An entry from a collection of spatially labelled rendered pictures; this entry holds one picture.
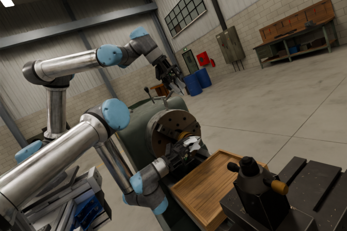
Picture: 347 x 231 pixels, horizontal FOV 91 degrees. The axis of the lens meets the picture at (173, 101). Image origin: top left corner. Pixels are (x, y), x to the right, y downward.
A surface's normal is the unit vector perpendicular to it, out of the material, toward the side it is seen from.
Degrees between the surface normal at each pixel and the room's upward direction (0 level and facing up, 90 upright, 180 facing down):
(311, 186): 0
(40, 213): 90
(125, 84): 90
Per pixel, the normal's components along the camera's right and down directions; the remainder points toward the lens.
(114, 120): 0.84, -0.33
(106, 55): -0.15, 0.26
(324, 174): -0.42, -0.89
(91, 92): 0.46, -0.04
